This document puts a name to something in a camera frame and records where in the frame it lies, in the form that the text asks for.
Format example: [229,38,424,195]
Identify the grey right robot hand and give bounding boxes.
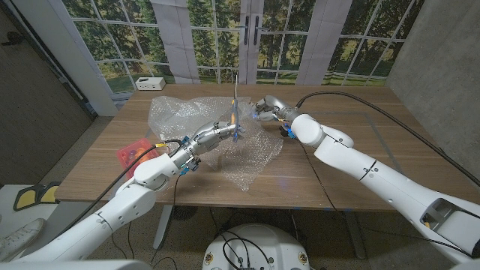
[251,94,302,123]

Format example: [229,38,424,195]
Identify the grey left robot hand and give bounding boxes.
[172,120,247,172]

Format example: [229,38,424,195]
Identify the clear bubble wrap sheet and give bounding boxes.
[148,95,284,192]

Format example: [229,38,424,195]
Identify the scissors with orange grey handles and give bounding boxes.
[230,73,241,143]

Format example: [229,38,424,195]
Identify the red plastic package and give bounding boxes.
[115,137,161,180]

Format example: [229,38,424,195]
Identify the small white box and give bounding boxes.
[134,76,167,92]

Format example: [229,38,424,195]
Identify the white table leg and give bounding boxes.
[152,204,174,251]
[343,209,368,260]

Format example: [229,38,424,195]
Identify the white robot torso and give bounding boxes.
[202,223,311,270]

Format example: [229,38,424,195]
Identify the yellow black foot pedal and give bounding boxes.
[13,184,45,212]
[39,181,62,205]

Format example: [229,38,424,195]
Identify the white shoe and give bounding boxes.
[0,217,47,263]

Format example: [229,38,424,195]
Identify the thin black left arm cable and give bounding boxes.
[111,174,183,266]

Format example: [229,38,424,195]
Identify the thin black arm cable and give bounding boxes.
[111,174,183,266]
[298,140,473,258]

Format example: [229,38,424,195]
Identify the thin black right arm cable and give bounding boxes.
[298,140,473,258]

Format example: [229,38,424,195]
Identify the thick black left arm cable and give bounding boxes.
[55,139,185,237]

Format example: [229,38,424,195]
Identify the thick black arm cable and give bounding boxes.
[295,91,480,188]
[55,139,185,237]

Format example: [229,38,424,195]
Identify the black torso cable loop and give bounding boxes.
[219,231,272,269]

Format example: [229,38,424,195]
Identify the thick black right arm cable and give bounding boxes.
[295,91,480,188]

